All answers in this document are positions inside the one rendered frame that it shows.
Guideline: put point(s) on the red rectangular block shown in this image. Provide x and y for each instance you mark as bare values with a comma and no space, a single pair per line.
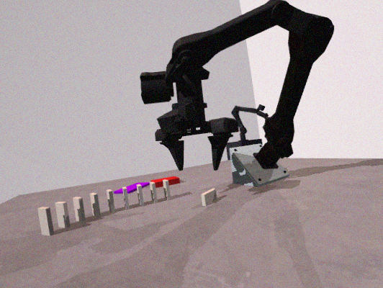
171,181

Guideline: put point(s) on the purple flat block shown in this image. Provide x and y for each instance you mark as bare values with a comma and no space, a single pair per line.
132,188

